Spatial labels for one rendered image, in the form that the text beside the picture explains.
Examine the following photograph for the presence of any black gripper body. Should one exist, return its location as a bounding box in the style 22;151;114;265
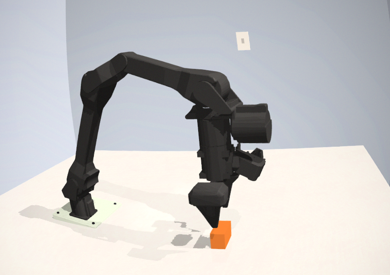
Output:
188;142;234;206

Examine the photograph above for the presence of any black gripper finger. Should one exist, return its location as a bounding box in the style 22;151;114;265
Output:
193;205;224;228
223;172;240;208

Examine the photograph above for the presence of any orange block with dark square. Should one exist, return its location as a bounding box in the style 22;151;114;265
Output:
210;220;232;249

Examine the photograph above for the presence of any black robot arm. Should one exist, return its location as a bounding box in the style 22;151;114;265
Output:
62;51;272;220

